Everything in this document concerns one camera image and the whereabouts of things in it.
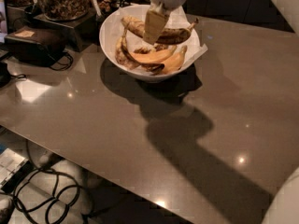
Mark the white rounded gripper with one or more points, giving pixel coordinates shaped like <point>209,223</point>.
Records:
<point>156,20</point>

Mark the spotted brown ripe banana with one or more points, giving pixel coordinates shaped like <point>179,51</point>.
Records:
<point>169,36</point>

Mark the yellow banana underneath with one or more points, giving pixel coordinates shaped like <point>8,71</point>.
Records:
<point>153,61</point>

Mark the yellow banana at right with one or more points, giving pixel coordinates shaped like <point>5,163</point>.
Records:
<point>174,62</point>

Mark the white ceramic bowl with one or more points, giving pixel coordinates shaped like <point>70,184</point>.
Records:
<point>150,48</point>

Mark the brown spotted left banana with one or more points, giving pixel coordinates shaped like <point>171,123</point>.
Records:
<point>121,54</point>

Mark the dark metal jar stand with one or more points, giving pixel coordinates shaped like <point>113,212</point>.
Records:
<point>79,34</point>

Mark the glass jar of nuts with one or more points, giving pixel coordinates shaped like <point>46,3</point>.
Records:
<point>64,10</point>

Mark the black box device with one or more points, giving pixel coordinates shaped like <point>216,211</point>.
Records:
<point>38,47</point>

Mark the white box on floor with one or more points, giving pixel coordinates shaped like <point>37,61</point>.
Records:
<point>12,167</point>

